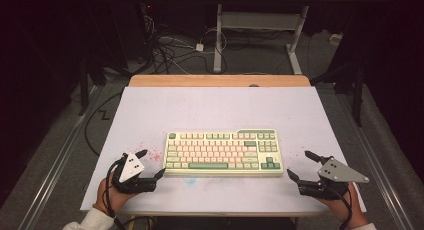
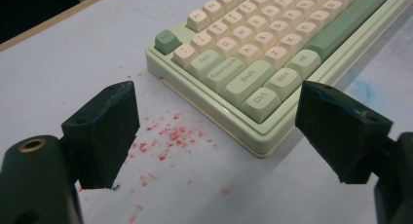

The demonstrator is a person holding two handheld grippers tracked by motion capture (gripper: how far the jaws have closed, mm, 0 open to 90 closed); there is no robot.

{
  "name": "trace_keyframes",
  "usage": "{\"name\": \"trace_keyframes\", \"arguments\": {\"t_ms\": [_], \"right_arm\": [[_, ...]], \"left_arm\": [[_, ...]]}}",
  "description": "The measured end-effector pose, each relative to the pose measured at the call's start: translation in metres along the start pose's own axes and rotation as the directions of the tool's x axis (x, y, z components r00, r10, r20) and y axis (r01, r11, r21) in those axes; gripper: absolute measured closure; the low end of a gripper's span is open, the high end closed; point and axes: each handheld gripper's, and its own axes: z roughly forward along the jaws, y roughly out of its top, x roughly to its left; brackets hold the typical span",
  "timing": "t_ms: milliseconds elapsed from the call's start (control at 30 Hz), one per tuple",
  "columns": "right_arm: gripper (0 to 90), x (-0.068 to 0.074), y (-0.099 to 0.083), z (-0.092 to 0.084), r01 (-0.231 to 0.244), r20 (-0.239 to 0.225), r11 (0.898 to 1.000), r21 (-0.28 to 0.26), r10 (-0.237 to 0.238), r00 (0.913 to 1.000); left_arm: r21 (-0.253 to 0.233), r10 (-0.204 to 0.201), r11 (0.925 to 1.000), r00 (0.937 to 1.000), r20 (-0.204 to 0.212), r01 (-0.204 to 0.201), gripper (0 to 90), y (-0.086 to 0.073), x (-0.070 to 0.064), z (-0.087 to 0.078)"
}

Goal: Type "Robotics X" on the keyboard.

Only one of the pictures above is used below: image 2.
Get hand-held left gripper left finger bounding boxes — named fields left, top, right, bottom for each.
left=60, top=80, right=141, bottom=190

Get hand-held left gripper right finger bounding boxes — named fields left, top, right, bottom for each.
left=294, top=80, right=394, bottom=185

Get green and cream keyboard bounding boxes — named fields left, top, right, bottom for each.
left=144, top=0, right=413, bottom=159

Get white table cover board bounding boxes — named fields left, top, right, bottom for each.
left=0, top=0, right=413, bottom=224

